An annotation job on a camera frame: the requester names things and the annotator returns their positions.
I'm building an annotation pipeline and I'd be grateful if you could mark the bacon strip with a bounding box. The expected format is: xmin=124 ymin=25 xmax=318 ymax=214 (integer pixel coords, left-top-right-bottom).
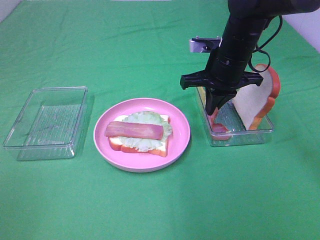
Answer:
xmin=104 ymin=121 xmax=164 ymax=140
xmin=207 ymin=107 xmax=231 ymax=141

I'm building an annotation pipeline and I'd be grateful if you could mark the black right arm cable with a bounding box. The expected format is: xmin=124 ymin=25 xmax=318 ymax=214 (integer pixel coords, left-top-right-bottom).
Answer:
xmin=247 ymin=14 xmax=284 ymax=74

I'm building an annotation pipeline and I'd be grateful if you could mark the green lettuce leaf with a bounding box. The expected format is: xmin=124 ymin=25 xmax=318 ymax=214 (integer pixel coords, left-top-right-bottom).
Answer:
xmin=112 ymin=111 xmax=173 ymax=156

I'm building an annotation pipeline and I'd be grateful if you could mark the pink round plate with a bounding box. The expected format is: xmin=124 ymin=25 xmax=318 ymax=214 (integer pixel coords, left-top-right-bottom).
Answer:
xmin=93 ymin=98 xmax=191 ymax=173

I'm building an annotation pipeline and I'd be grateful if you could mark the green tablecloth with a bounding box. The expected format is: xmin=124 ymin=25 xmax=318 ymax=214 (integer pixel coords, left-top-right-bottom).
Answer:
xmin=0 ymin=0 xmax=320 ymax=240

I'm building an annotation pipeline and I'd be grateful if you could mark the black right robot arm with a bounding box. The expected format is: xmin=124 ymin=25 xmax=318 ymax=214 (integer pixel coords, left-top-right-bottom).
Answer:
xmin=180 ymin=0 xmax=320 ymax=115

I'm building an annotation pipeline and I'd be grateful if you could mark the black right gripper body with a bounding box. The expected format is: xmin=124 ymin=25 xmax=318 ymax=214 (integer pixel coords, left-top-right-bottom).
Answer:
xmin=180 ymin=48 xmax=263 ymax=93

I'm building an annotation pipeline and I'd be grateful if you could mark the yellow cheese slice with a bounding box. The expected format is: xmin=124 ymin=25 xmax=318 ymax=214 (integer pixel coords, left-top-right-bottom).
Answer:
xmin=197 ymin=86 xmax=206 ymax=106

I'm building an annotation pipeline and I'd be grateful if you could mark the left clear plastic container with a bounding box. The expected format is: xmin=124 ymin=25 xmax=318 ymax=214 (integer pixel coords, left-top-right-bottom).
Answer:
xmin=3 ymin=86 xmax=88 ymax=161

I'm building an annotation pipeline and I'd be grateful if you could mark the right clear plastic container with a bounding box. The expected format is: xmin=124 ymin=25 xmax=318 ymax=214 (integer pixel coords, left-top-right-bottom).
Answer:
xmin=195 ymin=88 xmax=274 ymax=147

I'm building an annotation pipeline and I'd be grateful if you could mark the clear plastic container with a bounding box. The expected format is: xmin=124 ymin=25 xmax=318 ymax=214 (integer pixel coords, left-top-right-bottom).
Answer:
xmin=195 ymin=88 xmax=274 ymax=147
xmin=3 ymin=86 xmax=88 ymax=161

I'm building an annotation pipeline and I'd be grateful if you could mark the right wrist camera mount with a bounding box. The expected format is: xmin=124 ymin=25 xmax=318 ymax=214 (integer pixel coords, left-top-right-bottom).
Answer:
xmin=189 ymin=36 xmax=222 ymax=53

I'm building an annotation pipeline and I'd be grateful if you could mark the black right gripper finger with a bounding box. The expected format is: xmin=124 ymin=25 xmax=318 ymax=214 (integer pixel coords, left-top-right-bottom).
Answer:
xmin=205 ymin=89 xmax=221 ymax=116
xmin=216 ymin=91 xmax=237 ymax=109

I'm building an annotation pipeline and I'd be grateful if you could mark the toast bread slice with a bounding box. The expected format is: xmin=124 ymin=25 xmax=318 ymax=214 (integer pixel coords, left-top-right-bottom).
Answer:
xmin=232 ymin=63 xmax=281 ymax=131
xmin=104 ymin=111 xmax=173 ymax=157

